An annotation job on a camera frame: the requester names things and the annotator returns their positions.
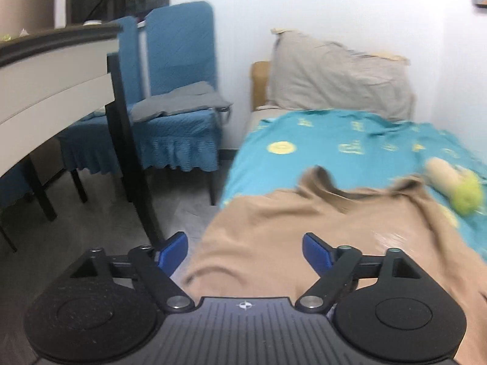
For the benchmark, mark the tan bed headboard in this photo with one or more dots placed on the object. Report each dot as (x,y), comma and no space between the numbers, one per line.
(259,83)

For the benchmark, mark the white desk with black legs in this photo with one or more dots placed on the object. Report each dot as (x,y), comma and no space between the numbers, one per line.
(57,91)

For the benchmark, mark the blue covered chair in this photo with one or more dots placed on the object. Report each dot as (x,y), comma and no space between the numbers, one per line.
(179,95)
(95,137)

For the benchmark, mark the grey pillow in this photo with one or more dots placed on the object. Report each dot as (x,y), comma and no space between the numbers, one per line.
(334,76)

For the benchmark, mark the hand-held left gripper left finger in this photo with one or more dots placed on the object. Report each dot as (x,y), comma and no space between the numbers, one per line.
(175,248)

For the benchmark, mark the tan shirt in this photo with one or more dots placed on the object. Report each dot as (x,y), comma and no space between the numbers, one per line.
(289,235)

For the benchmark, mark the teal printed bed sheet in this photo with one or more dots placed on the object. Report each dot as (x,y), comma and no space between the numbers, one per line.
(342,148)

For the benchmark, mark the green and tan plush toy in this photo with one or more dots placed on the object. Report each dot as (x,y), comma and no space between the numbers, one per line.
(458,186)

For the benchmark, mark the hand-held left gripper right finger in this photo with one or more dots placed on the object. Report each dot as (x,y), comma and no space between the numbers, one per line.
(314,250)

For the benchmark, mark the grey folded cloth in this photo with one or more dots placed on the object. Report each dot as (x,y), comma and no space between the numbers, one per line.
(179,100)

